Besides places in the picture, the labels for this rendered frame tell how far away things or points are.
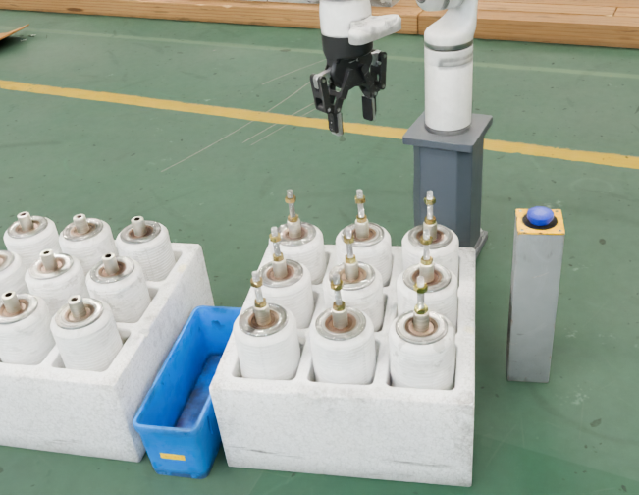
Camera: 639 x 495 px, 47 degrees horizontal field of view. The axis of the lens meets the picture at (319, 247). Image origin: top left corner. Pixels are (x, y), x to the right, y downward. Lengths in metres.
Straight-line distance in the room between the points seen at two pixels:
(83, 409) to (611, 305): 1.00
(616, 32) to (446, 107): 1.46
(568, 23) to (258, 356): 2.05
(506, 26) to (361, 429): 2.05
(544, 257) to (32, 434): 0.89
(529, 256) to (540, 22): 1.78
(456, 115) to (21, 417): 0.96
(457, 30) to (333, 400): 0.72
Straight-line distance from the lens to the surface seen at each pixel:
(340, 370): 1.08
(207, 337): 1.42
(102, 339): 1.20
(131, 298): 1.28
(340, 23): 1.07
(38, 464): 1.37
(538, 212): 1.18
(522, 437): 1.27
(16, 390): 1.29
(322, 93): 1.09
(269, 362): 1.10
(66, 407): 1.27
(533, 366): 1.33
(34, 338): 1.27
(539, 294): 1.23
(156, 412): 1.26
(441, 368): 1.07
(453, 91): 1.45
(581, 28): 2.86
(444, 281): 1.15
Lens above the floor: 0.95
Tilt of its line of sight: 34 degrees down
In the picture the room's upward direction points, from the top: 6 degrees counter-clockwise
